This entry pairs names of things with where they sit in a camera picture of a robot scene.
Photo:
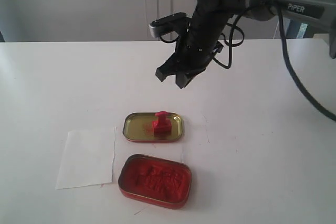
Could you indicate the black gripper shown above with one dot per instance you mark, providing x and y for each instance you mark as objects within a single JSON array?
[{"x": 195, "y": 46}]

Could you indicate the red stamp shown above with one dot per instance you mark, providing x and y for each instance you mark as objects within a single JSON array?
[{"x": 162, "y": 124}]

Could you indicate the red ink pad tin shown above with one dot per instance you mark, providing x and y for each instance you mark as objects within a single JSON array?
[{"x": 155, "y": 181}]

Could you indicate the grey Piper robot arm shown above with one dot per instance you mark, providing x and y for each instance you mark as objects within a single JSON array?
[{"x": 317, "y": 13}]

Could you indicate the gold tin lid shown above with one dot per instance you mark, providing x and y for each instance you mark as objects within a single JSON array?
[{"x": 138, "y": 128}]

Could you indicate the white paper sheet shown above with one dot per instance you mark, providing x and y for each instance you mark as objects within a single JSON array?
[{"x": 87, "y": 159}]

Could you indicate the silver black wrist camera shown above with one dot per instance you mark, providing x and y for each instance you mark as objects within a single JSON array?
[{"x": 168, "y": 24}]

